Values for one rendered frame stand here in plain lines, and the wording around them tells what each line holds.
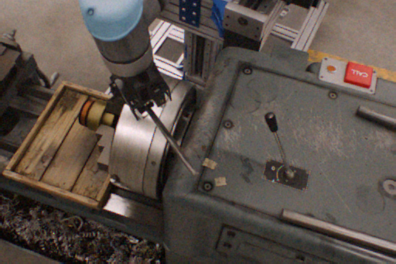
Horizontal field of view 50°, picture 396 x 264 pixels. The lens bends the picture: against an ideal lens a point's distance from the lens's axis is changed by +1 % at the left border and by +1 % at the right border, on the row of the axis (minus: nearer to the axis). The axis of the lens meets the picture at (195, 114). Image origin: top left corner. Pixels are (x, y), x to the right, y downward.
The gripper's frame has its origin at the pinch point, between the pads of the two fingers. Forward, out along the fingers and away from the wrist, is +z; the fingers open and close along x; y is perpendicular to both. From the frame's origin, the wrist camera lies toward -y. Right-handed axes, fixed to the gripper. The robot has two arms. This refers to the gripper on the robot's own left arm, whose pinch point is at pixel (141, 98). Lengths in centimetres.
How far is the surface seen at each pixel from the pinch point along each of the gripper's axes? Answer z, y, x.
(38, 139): 47, -27, -29
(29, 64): 51, -55, -21
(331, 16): 173, -60, 157
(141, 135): 14.3, 1.3, -3.2
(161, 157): 15.8, 7.7, -1.9
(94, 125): 26.7, -12.3, -11.4
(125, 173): 20.9, 4.9, -10.6
